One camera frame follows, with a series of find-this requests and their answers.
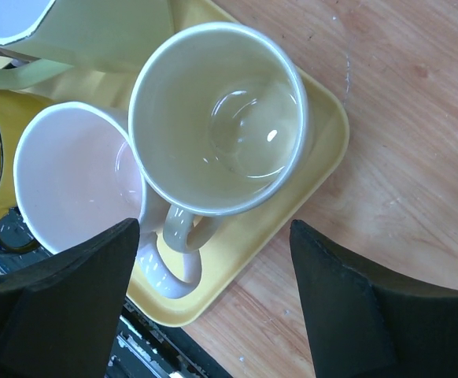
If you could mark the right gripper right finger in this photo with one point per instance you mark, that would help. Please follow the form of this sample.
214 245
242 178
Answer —
365 320

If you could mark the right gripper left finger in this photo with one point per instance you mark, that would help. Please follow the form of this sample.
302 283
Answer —
58 317

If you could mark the pink white mug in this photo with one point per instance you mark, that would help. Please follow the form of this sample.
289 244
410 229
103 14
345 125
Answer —
75 175

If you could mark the yellow plastic tray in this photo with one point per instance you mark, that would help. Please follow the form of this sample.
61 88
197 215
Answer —
240 238

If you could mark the cream beige mug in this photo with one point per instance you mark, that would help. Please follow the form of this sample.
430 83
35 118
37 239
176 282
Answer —
219 120

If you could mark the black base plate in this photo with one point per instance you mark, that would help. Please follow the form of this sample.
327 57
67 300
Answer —
141 348

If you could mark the white green-handled mug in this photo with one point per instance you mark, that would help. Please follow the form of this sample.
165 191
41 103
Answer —
52 37

